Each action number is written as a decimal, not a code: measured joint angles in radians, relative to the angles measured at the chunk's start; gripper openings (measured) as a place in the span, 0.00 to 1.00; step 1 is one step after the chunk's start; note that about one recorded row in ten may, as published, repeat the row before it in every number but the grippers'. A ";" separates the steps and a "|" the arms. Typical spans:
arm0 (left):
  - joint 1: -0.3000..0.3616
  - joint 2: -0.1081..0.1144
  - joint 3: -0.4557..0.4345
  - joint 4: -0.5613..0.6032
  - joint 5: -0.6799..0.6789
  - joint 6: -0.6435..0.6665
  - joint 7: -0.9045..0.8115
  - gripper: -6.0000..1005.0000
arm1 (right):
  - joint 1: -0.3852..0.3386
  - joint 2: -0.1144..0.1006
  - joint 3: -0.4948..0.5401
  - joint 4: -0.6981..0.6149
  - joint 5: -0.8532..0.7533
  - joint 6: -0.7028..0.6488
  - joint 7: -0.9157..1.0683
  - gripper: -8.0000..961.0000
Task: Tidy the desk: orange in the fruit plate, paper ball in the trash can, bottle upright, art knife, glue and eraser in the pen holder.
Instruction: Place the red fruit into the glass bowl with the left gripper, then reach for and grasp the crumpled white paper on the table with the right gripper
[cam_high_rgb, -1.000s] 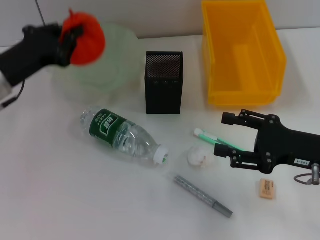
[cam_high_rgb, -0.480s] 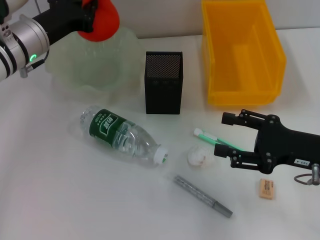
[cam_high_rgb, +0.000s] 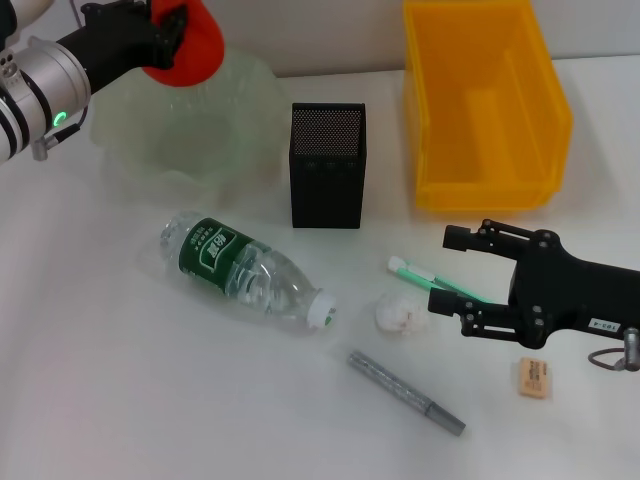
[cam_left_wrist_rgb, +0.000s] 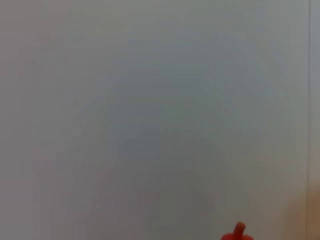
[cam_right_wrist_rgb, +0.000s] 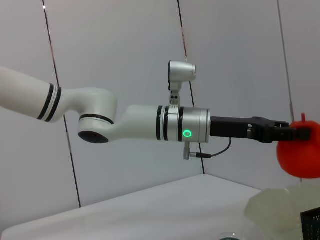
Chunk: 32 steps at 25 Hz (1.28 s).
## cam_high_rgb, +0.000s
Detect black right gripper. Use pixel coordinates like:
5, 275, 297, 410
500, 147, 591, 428
427, 217, 640, 351

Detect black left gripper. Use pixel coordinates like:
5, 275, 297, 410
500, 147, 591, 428
58, 0, 191, 97

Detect red orange fruit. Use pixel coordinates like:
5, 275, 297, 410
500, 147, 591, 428
142, 0, 227, 89

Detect mint green utility knife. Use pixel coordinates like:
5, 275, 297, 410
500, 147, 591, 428
386, 255, 509, 306

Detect white paper ball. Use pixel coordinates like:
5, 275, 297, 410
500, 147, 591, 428
374, 291, 433, 336

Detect beige rectangular eraser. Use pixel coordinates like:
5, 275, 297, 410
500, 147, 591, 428
513, 356, 553, 400

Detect clear green label water bottle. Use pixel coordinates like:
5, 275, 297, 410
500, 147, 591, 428
158, 209, 338, 338

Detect clear glass fruit plate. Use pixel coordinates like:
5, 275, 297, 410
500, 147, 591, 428
89, 47, 284, 207

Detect silver glitter pen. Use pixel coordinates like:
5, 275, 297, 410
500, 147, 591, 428
347, 350, 468, 438

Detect black mesh pen holder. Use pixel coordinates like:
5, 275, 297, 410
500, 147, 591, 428
288, 102, 367, 230

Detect yellow plastic storage bin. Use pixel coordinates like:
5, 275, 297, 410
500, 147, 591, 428
402, 0, 575, 214

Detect right gripper cable with connector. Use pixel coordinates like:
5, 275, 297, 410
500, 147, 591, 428
587, 326, 640, 374

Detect gripper cable with connector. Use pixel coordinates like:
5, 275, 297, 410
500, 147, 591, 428
587, 326, 640, 374
31, 104, 92, 162

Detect left gripper cable with connector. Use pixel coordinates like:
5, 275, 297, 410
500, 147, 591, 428
31, 104, 92, 162

